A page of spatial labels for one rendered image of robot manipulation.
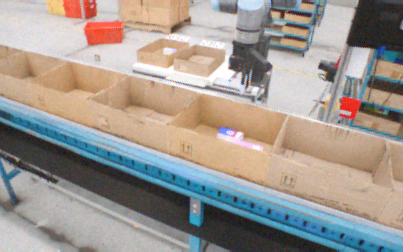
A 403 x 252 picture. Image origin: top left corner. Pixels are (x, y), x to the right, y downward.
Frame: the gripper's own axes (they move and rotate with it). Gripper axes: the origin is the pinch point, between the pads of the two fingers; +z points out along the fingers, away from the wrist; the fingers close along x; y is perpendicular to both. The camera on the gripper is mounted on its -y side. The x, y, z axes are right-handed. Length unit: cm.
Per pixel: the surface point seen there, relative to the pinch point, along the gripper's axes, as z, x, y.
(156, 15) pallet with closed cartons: 80, -376, 289
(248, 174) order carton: 17.8, 28.7, -13.3
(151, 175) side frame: 32, 33, 26
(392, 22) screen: -28, -46, -51
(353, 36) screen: -19, -43, -37
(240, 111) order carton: 10.6, 0.0, 0.9
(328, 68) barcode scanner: 5, -60, -29
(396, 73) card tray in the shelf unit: 13, -104, -72
